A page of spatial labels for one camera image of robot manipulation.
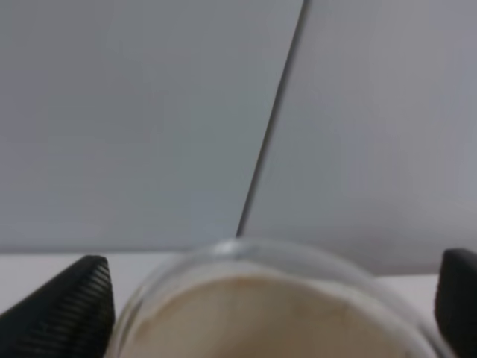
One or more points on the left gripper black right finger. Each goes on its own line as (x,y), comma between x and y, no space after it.
(455,301)

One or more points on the glass cup with blue sleeve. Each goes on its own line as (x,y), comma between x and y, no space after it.
(243,298)

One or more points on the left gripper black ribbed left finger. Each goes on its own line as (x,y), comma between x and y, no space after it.
(72,315)

